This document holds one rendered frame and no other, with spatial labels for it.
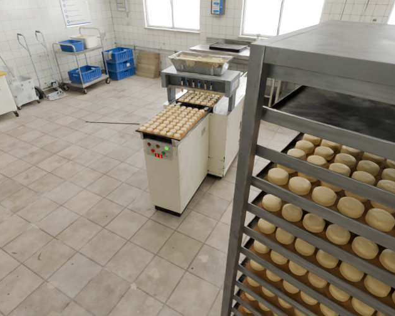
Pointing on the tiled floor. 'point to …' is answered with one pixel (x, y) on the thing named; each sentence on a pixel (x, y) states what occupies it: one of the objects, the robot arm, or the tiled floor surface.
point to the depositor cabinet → (222, 133)
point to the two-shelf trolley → (78, 64)
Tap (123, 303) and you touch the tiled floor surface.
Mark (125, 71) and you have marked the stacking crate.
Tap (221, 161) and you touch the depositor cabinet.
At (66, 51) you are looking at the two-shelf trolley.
